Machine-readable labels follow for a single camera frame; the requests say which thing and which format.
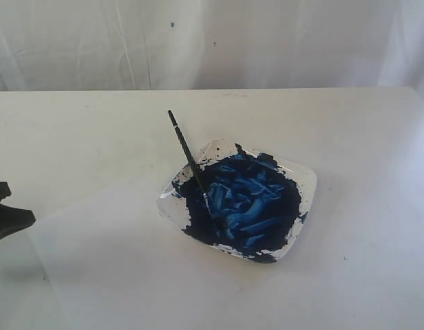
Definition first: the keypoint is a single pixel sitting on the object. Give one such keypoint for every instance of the white backdrop cloth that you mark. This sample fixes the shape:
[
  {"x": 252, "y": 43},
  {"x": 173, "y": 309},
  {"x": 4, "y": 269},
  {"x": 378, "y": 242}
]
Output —
[{"x": 86, "y": 45}]

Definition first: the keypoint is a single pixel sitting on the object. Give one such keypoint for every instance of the clear plate with blue paint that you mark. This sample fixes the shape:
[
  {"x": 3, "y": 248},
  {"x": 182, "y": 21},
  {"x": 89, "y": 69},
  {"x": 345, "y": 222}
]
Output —
[{"x": 257, "y": 202}]

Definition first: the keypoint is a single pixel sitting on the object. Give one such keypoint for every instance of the white paper sheet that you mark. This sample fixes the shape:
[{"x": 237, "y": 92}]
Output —
[{"x": 114, "y": 263}]

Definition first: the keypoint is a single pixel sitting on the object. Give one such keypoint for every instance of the black paintbrush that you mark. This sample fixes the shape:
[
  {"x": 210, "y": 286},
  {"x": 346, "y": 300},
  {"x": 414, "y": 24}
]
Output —
[{"x": 189, "y": 156}]

